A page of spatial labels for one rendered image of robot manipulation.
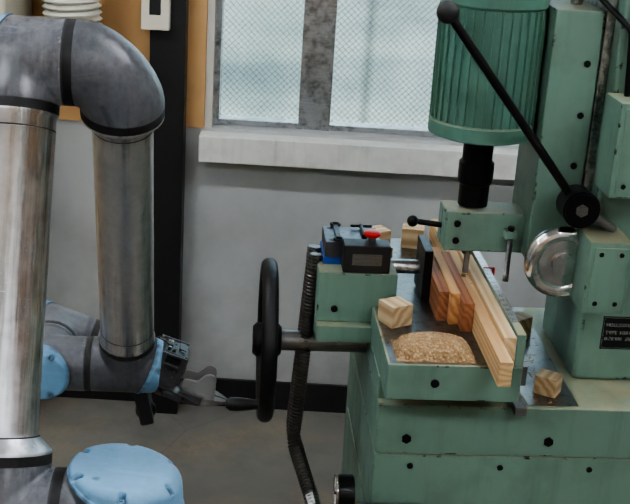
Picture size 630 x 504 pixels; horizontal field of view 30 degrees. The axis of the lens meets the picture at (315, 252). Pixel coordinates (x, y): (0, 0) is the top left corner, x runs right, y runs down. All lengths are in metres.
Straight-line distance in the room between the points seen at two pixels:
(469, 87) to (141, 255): 0.58
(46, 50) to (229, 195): 1.86
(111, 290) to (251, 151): 1.52
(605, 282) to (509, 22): 0.44
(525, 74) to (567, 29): 0.09
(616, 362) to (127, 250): 0.86
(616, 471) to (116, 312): 0.86
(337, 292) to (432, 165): 1.34
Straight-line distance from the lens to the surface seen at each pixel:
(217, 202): 3.41
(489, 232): 2.04
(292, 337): 2.09
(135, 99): 1.61
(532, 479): 2.04
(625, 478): 2.08
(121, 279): 1.81
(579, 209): 1.92
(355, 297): 2.02
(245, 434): 3.49
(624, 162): 1.89
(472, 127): 1.93
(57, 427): 3.53
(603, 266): 1.92
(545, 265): 1.97
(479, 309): 1.96
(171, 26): 3.23
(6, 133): 1.58
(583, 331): 2.06
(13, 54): 1.60
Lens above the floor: 1.66
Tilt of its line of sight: 20 degrees down
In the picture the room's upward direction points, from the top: 4 degrees clockwise
